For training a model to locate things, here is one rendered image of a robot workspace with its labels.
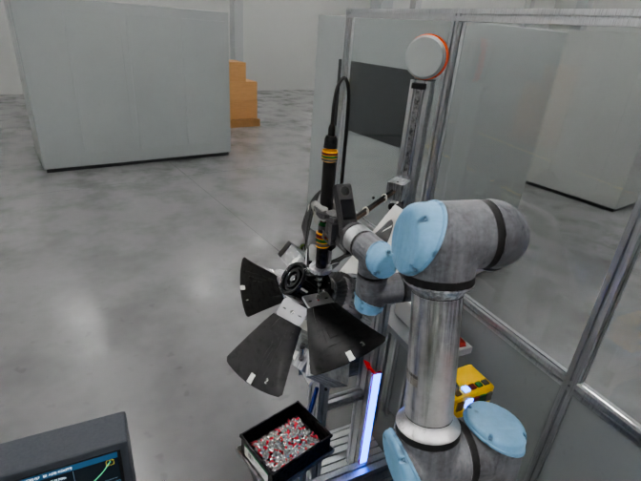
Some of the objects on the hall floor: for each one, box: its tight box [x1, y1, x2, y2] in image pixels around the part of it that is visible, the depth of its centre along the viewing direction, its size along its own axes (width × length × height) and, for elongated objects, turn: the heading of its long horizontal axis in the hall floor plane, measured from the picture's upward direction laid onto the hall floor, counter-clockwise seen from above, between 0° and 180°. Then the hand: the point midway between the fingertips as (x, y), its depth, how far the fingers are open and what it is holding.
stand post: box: [345, 303, 391, 465], centre depth 189 cm, size 4×9×115 cm, turn 17°
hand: (321, 200), depth 127 cm, fingers closed on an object, 4 cm apart
